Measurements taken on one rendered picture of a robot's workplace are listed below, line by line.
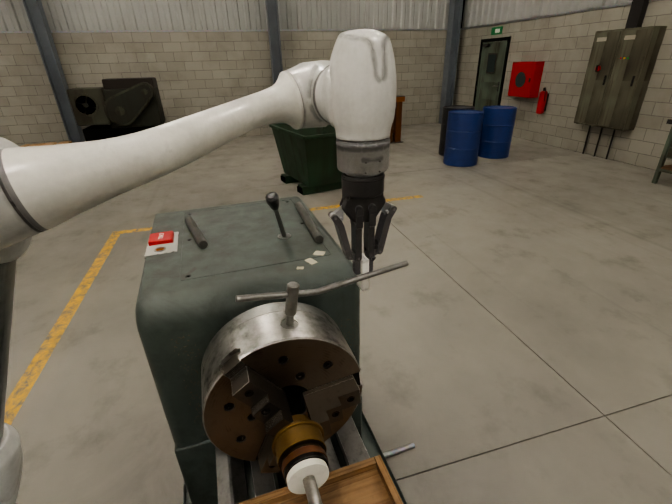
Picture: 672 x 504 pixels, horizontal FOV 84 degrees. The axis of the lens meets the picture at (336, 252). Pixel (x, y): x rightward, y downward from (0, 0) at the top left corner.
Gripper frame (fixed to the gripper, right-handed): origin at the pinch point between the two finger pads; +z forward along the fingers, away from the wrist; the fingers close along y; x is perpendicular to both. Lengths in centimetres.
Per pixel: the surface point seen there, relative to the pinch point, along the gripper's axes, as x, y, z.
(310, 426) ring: -16.4, -16.4, 18.0
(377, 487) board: -17.3, -3.8, 41.2
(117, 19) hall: 1009, -164, -131
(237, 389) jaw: -10.9, -27.1, 10.8
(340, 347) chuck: -7.3, -7.6, 10.8
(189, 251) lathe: 32.6, -33.7, 4.2
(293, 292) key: -3.9, -14.9, -1.2
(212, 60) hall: 994, 21, -45
